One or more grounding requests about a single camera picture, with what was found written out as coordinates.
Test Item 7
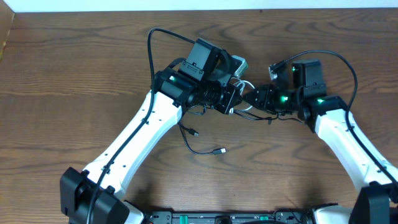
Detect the black left camera cable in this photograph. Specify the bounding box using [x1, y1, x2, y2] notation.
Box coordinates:
[86, 27, 197, 224]

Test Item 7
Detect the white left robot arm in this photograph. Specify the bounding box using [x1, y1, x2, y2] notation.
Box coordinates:
[60, 68, 242, 223]

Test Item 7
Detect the white usb cable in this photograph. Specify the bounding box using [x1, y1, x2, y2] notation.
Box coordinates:
[228, 79, 256, 114]

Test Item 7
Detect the thin black usb cable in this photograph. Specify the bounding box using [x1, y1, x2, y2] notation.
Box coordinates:
[233, 108, 305, 125]

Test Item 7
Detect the black right camera cable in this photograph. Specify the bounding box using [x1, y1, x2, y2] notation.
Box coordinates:
[273, 49, 398, 187]

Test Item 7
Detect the black camera cable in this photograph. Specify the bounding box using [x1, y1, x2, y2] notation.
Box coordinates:
[273, 49, 398, 187]
[86, 27, 197, 224]

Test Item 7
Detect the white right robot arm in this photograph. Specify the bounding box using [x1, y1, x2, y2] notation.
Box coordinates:
[243, 85, 397, 223]

